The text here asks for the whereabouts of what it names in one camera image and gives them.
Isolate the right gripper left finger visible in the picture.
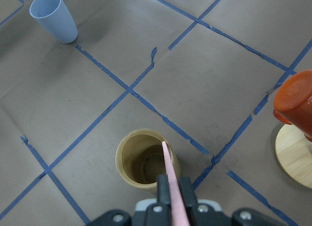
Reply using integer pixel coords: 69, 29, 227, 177
157, 175, 171, 205

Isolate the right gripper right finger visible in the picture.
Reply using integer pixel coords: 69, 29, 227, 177
179, 176, 197, 206

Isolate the light blue cup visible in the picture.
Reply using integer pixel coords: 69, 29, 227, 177
29, 0, 78, 44

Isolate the bamboo wooden cup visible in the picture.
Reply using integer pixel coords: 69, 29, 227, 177
116, 128, 181, 193

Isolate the wooden mug tree stand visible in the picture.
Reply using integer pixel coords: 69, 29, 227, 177
275, 124, 312, 189

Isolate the orange mug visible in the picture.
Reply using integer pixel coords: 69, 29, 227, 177
273, 69, 312, 141

